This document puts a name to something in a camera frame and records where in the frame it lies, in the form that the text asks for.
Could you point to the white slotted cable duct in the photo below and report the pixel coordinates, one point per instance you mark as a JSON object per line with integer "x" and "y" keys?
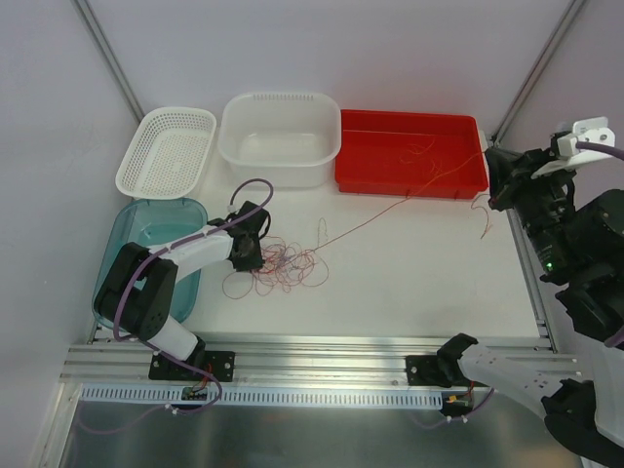
{"x": 265, "y": 397}

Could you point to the red plastic tray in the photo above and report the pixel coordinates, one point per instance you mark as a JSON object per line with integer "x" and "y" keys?
{"x": 410, "y": 155}

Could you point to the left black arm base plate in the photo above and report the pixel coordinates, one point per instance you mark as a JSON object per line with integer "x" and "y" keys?
{"x": 220, "y": 364}

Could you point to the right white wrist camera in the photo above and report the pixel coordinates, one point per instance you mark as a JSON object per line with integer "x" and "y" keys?
{"x": 581, "y": 143}

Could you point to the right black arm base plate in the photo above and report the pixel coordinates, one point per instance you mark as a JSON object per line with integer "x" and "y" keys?
{"x": 426, "y": 370}

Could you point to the white plastic tub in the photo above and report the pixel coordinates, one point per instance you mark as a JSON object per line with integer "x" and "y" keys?
{"x": 290, "y": 139}

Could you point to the aluminium mounting rail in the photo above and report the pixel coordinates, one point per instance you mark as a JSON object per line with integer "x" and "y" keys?
{"x": 265, "y": 360}

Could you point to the white perforated plastic basket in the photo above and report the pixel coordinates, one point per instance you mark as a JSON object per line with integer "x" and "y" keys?
{"x": 167, "y": 154}

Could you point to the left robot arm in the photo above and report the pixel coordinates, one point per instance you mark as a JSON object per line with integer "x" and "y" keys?
{"x": 137, "y": 292}

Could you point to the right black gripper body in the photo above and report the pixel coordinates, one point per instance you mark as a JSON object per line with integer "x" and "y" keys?
{"x": 510, "y": 176}

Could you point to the teal translucent plastic bin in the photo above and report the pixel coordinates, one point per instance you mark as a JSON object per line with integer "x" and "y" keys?
{"x": 154, "y": 222}

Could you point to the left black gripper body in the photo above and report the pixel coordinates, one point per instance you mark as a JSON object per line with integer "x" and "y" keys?
{"x": 252, "y": 244}

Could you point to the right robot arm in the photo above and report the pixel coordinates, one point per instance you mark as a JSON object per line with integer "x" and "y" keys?
{"x": 581, "y": 251}

